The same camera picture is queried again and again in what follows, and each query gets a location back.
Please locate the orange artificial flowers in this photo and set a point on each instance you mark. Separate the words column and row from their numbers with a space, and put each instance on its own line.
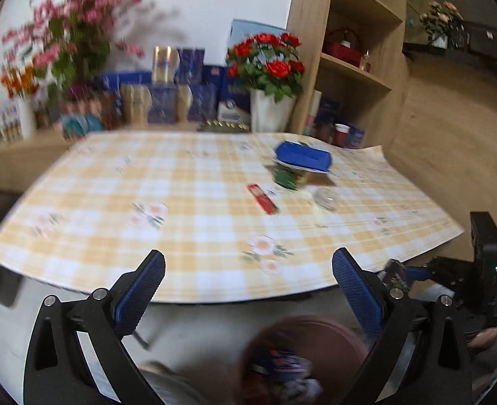
column 18, row 80

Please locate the pink blossom artificial plant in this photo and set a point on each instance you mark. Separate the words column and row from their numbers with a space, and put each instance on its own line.
column 79, row 29

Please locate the white ribbed vase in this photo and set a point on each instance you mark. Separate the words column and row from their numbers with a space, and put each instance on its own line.
column 25, row 117

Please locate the black appliance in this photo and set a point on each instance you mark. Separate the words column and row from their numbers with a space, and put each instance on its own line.
column 489, row 43

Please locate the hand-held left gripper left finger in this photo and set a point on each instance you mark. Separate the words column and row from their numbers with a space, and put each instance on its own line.
column 141, row 291

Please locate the white packaging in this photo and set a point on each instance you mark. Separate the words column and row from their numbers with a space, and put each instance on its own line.
column 301, row 170

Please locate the blue carton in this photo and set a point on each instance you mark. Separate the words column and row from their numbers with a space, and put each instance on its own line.
column 303, row 157

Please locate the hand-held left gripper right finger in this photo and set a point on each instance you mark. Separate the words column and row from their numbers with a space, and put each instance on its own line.
column 356, row 291

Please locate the blue red small box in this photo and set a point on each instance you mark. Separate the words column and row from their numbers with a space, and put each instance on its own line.
column 281, row 360

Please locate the stack of pastel cups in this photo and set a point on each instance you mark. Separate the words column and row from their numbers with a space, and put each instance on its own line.
column 314, row 112

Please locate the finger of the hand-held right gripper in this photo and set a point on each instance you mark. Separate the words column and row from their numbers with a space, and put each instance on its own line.
column 419, row 273

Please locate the yellow plaid floral tablecloth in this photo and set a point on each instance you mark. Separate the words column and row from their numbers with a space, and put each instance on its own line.
column 189, row 219

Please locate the pink rose potted plant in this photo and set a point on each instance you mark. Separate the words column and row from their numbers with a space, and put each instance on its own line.
column 440, row 21

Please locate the red paper cup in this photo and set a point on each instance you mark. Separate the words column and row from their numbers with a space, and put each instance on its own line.
column 340, row 135

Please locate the white flower pot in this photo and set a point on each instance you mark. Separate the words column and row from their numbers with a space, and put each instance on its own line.
column 271, row 112

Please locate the white paper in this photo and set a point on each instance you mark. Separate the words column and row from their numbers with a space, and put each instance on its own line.
column 305, row 391

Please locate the person's right hand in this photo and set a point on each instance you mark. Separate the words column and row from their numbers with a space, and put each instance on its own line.
column 485, row 338

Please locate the set of small brown bottles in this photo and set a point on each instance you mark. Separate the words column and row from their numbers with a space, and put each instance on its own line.
column 10, row 125

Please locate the light blue board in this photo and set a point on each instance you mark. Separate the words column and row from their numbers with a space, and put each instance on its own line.
column 248, row 29

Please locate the stack of blue gift boxes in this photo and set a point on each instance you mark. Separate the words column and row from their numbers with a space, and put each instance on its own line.
column 176, row 88

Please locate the dark blue picture box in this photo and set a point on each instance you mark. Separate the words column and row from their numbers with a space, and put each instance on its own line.
column 329, row 114

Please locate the small clear bottle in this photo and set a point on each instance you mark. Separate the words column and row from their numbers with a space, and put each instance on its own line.
column 366, row 62

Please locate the red packet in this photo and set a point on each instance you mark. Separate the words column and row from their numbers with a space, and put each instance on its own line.
column 264, row 199

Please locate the tray of gold foil chocolates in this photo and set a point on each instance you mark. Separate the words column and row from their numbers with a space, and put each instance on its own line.
column 223, row 126

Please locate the black snack wrapper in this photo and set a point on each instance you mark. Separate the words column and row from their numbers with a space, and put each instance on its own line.
column 396, row 276

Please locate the pack of patterned cans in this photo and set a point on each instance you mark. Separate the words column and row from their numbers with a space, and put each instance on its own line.
column 84, row 116

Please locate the purple foil flowers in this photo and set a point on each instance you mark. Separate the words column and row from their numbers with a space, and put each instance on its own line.
column 78, row 91

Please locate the brown round bin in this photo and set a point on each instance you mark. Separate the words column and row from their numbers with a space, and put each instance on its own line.
column 349, row 337

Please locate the wooden shelf unit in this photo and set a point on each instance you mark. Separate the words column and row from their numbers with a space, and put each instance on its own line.
column 307, row 17

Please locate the red basket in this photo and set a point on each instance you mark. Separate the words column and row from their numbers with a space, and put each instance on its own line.
column 343, row 50

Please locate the red rose plant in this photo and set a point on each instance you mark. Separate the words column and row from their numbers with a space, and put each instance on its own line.
column 269, row 67

